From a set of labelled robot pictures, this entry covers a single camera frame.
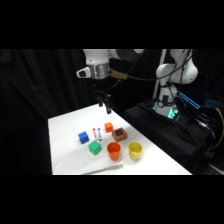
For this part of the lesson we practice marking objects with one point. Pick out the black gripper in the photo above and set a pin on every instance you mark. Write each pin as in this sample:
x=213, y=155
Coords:
x=101, y=94

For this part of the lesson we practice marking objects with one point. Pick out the brown block with blue square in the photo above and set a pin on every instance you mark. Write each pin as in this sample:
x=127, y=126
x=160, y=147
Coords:
x=119, y=134

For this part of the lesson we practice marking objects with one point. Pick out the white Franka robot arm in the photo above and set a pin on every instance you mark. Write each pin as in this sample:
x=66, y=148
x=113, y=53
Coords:
x=176, y=71

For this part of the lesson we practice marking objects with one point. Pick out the small orange cube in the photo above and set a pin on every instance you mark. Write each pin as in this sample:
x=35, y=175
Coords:
x=108, y=127

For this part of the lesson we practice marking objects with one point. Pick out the blue marker pen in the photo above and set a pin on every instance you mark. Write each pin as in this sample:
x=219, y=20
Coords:
x=99, y=134

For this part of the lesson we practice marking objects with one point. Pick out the red marker pen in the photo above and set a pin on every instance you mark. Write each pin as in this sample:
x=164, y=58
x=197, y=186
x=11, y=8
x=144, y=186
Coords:
x=94, y=133

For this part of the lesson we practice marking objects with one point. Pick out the blue cube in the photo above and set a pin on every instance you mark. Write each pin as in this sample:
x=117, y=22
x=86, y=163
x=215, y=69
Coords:
x=83, y=137

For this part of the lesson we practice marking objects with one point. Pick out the green cube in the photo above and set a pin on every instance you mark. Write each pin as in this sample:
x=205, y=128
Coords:
x=95, y=147

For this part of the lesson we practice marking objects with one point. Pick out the orange plastic cup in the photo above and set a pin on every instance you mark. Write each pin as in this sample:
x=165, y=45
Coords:
x=113, y=151

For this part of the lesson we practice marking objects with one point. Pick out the yellow plastic cup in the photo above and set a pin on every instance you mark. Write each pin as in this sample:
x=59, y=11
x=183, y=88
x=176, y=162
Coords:
x=135, y=151

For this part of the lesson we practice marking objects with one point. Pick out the black curtain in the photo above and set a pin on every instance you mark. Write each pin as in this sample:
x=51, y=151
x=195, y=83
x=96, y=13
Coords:
x=40, y=83

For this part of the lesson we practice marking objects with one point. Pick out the black cloth covered stand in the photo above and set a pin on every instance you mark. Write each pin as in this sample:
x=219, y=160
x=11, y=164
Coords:
x=166, y=136

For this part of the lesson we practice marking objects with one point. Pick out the blue lit device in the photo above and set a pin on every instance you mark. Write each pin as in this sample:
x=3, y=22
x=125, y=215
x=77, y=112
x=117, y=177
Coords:
x=188, y=99

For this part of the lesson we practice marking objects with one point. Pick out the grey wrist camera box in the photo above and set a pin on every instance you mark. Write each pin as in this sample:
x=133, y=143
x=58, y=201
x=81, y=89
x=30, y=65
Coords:
x=83, y=72

